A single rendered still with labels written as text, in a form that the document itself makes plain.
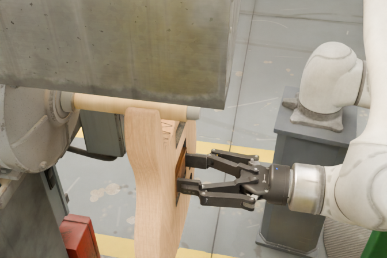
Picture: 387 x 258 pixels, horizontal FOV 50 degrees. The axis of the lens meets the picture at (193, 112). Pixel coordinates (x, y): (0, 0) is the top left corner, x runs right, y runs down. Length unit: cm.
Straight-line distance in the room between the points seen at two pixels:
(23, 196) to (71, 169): 138
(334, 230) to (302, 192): 136
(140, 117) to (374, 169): 32
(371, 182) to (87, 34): 40
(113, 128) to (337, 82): 76
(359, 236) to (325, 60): 101
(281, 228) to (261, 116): 94
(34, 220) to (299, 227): 115
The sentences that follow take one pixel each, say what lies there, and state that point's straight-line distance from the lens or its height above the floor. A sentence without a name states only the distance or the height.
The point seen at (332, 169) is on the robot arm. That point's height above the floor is 110.
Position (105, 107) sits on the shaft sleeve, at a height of 125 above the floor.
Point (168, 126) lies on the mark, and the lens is 69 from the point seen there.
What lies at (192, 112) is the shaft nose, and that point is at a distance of 62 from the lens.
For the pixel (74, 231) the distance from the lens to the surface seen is 131.
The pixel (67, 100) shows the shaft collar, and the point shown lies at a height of 126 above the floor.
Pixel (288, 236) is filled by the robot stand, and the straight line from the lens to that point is 192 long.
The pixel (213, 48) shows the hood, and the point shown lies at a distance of 38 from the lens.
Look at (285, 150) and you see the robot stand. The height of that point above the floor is 60.
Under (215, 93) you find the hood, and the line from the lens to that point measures 41.
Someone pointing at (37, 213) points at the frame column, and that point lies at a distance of 106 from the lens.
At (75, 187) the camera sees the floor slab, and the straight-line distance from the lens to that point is 226.
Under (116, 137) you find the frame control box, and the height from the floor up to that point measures 99.
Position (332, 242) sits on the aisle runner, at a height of 0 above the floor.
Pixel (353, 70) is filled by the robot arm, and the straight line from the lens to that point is 142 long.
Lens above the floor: 165
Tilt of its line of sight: 39 degrees down
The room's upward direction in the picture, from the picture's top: straight up
